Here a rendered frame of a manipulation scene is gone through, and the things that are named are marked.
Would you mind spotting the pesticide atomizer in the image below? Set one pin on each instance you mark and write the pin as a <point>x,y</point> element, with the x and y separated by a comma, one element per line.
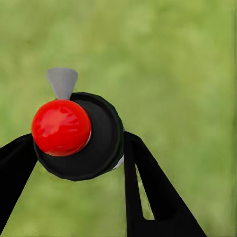
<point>79,136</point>

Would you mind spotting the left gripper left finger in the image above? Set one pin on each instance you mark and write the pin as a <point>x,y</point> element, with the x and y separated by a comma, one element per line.
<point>17,160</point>

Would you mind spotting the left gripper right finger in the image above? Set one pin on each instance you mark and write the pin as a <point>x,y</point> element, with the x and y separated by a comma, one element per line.
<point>172,218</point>

